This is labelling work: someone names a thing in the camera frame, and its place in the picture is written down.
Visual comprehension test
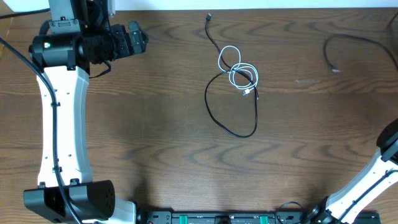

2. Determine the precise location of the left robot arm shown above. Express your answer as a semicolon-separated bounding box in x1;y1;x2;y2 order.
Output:
24;0;149;223

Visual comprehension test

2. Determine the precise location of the black usb cable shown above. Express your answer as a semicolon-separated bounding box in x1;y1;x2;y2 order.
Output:
204;12;260;139

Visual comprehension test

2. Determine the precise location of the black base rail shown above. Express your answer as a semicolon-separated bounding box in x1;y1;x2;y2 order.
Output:
137;211;303;224

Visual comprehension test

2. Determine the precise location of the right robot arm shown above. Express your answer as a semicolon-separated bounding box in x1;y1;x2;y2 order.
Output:
302;120;397;223

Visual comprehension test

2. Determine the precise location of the white cable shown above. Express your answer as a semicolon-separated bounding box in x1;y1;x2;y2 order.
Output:
217;45;259;96

